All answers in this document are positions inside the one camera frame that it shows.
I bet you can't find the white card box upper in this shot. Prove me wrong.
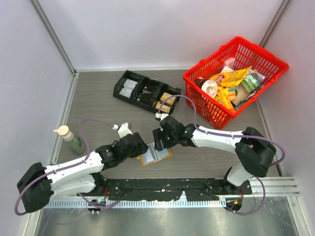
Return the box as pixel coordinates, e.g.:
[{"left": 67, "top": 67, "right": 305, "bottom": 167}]
[{"left": 124, "top": 79, "right": 138, "bottom": 90}]

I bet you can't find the orange leather card holder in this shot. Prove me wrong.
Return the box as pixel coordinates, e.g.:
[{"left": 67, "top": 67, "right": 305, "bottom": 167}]
[{"left": 136, "top": 143, "right": 172, "bottom": 166}]

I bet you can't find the black compartment tray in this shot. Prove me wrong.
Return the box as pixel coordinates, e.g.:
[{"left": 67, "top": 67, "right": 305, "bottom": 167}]
[{"left": 113, "top": 70, "right": 182, "bottom": 114}]

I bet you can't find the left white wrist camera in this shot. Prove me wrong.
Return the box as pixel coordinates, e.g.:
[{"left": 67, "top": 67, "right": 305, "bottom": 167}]
[{"left": 118, "top": 122, "right": 132, "bottom": 138}]

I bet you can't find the red plastic shopping basket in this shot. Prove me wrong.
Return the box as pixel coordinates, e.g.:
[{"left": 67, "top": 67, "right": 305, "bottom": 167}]
[{"left": 183, "top": 36, "right": 289, "bottom": 130}]

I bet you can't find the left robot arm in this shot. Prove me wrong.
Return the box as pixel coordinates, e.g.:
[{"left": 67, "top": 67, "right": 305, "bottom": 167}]
[{"left": 14, "top": 132, "right": 149, "bottom": 216}]

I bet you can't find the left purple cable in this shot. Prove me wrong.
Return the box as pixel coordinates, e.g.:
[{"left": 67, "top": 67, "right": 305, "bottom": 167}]
[{"left": 14, "top": 118, "right": 124, "bottom": 223}]

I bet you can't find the white paper roll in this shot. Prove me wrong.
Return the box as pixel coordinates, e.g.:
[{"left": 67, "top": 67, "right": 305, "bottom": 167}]
[{"left": 201, "top": 80, "right": 218, "bottom": 98}]

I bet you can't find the white perforated cable duct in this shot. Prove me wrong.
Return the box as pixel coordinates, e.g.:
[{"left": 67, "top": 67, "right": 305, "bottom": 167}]
[{"left": 45, "top": 198, "right": 226, "bottom": 208}]

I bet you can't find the pink white carton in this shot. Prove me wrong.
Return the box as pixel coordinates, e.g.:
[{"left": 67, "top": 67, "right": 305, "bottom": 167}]
[{"left": 224, "top": 57, "right": 236, "bottom": 69}]

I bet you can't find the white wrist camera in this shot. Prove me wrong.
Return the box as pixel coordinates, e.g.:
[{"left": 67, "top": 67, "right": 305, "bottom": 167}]
[
  {"left": 118, "top": 122, "right": 132, "bottom": 138},
  {"left": 155, "top": 113, "right": 169, "bottom": 121}
]

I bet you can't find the green foil snack packet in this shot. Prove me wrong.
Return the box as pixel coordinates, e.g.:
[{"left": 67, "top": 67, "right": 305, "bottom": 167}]
[{"left": 241, "top": 72, "right": 262, "bottom": 92}]

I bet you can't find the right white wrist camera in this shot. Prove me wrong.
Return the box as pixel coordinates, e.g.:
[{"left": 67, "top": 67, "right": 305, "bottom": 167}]
[{"left": 155, "top": 113, "right": 169, "bottom": 121}]

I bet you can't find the tan card box upper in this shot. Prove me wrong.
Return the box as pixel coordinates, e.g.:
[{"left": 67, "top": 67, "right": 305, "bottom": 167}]
[{"left": 160, "top": 92, "right": 176, "bottom": 105}]

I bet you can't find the green soap pump bottle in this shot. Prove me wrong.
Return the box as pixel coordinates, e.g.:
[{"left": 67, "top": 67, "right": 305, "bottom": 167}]
[{"left": 53, "top": 125, "right": 86, "bottom": 155}]

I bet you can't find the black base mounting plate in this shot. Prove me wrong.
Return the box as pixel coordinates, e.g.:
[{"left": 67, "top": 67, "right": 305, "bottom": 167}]
[{"left": 76, "top": 177, "right": 252, "bottom": 202}]

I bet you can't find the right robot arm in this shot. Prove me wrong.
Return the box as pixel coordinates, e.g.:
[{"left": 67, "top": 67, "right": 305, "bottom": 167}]
[{"left": 153, "top": 114, "right": 277, "bottom": 194}]

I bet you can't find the yellow chips bag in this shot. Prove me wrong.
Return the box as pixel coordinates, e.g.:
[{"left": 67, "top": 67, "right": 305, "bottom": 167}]
[{"left": 210, "top": 66, "right": 251, "bottom": 113}]

